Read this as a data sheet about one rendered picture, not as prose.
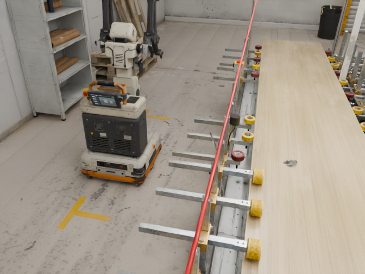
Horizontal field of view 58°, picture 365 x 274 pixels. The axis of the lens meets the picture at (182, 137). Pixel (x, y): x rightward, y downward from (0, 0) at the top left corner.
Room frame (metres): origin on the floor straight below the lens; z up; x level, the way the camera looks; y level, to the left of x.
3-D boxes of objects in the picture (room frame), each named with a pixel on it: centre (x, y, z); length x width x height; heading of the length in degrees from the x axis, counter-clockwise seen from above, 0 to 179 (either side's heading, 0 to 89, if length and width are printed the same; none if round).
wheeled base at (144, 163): (2.81, 0.60, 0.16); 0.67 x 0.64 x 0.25; 168
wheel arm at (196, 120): (2.21, -0.30, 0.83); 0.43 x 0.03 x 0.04; 77
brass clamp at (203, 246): (1.00, -0.10, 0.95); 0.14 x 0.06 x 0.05; 167
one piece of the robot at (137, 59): (3.10, 0.54, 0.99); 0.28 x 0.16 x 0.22; 78
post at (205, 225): (1.02, -0.10, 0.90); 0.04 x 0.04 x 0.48; 77
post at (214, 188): (1.26, -0.16, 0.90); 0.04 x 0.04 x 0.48; 77
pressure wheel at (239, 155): (1.69, -0.34, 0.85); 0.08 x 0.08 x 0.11
